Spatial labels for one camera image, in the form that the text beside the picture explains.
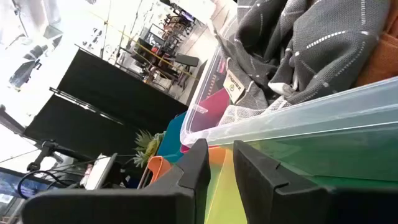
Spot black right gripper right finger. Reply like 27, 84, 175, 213
233, 139, 398, 224

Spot green table mat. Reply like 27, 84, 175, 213
236, 123, 398, 190

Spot computer monitor with blue screen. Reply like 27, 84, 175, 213
0, 167, 53, 203

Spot black partition panel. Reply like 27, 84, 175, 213
57, 48, 190, 133
23, 93, 141, 158

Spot small potted green plant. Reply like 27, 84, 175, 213
132, 129, 166, 169

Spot rust orange cloth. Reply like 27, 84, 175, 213
354, 0, 398, 88

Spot clear plastic storage bin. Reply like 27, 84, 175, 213
179, 0, 398, 187

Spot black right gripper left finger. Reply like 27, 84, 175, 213
21, 138, 211, 224

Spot pink plastic bin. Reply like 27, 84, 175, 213
180, 88, 231, 153

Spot white flat device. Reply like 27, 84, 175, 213
80, 152, 118, 190

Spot orange plastic basket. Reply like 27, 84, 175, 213
138, 155, 172, 189

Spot yellow translucent plastic bin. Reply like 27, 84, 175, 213
203, 146, 249, 224

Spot black articulated mount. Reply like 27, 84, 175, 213
26, 139, 75, 172

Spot blue plastic bin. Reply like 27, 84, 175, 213
157, 111, 187, 164

